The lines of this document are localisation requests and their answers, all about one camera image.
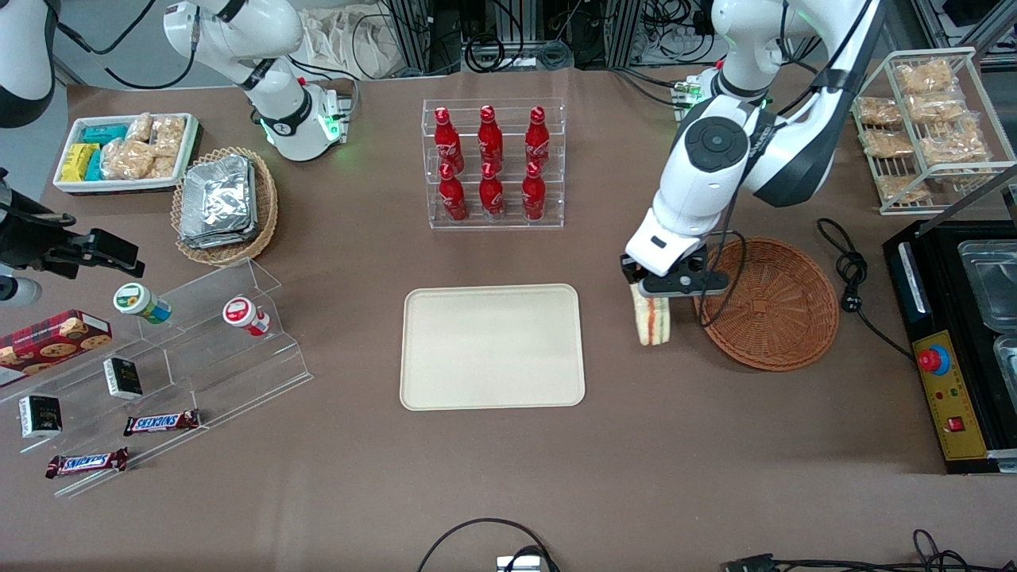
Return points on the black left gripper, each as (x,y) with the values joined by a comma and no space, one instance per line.
(629,271)

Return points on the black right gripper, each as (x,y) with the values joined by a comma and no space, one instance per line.
(30,240)

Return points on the triangular sandwich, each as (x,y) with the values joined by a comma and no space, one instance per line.
(653,318)

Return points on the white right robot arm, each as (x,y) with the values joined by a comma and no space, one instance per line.
(274,103)

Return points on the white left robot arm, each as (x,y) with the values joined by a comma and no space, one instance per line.
(699,183)

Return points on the round brown wicker basket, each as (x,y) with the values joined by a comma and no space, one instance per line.
(786,310)

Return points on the cream plastic serving tray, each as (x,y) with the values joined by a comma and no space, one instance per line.
(491,347)

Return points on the oval light wicker basket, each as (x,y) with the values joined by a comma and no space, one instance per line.
(266,206)

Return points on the green lid yogurt cup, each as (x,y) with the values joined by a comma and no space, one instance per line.
(139,302)

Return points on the white rectangular snack bin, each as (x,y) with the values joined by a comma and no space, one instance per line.
(119,187)

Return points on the teal snack pack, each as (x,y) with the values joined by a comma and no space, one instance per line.
(94,165)
(103,133)

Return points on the red cookie box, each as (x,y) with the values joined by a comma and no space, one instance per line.
(56,342)

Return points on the yellow snack pack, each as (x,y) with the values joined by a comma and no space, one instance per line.
(77,161)

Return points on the bagged rice cracker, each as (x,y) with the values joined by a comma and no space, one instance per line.
(164,167)
(140,127)
(127,160)
(169,135)

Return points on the red cola bottle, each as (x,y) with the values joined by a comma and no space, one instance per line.
(453,199)
(490,139)
(447,141)
(492,197)
(533,197)
(538,139)

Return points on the small black box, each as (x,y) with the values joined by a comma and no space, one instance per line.
(123,378)
(40,416)

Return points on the stack of foil containers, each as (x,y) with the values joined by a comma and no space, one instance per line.
(218,202)

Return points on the clear acrylic bottle rack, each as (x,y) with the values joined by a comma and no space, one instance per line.
(493,225)

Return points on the red lid yogurt cup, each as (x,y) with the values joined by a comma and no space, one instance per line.
(242,314)

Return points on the clear acrylic step shelf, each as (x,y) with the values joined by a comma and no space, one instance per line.
(222,373)

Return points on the brown table cover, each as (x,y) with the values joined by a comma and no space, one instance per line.
(675,445)

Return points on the snickers chocolate bar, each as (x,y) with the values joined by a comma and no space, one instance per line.
(161,423)
(87,462)

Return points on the bagged brown snack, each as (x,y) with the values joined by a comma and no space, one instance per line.
(878,111)
(923,76)
(899,188)
(953,144)
(888,143)
(937,107)

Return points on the black machine with yellow panel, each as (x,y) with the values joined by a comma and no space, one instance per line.
(929,318)

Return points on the red emergency stop button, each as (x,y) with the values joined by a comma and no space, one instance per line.
(933,360)

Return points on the small grey device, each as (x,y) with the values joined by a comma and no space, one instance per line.
(518,565)

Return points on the white plastic bag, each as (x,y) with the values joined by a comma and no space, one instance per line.
(349,44)

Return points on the large steel pan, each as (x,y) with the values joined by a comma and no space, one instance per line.
(993,286)

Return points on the small steel pan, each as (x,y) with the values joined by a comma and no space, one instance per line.
(1007,373)

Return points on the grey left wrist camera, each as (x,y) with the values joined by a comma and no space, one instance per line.
(683,283)

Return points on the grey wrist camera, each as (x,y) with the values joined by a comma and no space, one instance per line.
(17,291)
(683,283)

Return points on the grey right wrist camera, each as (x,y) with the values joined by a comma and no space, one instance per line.
(17,291)

